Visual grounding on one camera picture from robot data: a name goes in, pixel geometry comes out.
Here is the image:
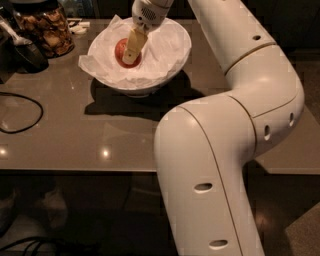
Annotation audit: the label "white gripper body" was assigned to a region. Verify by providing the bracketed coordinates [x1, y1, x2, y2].
[132, 0, 169, 33]

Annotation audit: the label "white spoon handle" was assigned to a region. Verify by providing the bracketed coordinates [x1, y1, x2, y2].
[0, 16, 32, 46]

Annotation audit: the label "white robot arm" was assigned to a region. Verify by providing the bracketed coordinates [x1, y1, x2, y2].
[154, 0, 304, 256]

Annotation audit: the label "black round appliance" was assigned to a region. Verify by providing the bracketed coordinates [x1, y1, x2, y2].
[10, 43, 49, 73]

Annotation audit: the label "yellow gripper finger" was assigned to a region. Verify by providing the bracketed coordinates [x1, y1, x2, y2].
[122, 28, 148, 65]

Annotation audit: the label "black cables on floor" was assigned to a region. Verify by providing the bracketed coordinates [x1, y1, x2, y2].
[0, 235, 61, 256]

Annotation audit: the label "red apple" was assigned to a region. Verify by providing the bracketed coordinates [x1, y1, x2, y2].
[114, 38, 142, 68]

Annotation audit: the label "white tissue paper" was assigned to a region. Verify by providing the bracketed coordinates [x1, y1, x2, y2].
[78, 14, 189, 90]

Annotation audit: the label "glass jar of dried chips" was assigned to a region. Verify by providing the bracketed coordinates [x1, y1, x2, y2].
[10, 0, 74, 58]

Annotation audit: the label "white shoe under table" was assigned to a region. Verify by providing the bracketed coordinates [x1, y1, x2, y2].
[40, 187, 68, 229]

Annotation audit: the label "white bowl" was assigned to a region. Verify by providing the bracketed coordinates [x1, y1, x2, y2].
[87, 15, 193, 99]

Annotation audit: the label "black cable loop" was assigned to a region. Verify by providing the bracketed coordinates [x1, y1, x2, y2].
[0, 91, 45, 135]

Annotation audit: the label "small white items on table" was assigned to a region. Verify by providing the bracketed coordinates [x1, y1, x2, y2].
[69, 21, 90, 35]

